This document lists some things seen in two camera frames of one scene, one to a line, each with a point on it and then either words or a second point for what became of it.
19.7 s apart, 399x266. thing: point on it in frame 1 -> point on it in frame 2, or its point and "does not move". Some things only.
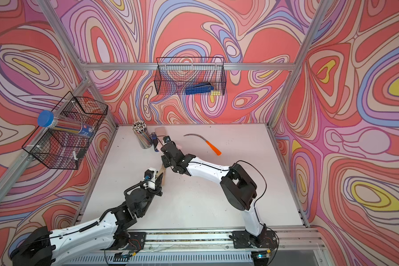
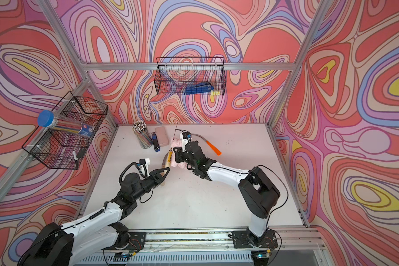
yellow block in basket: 215,93 does not move
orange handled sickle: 218,152 does not move
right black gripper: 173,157 -> 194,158
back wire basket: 190,76 does not move
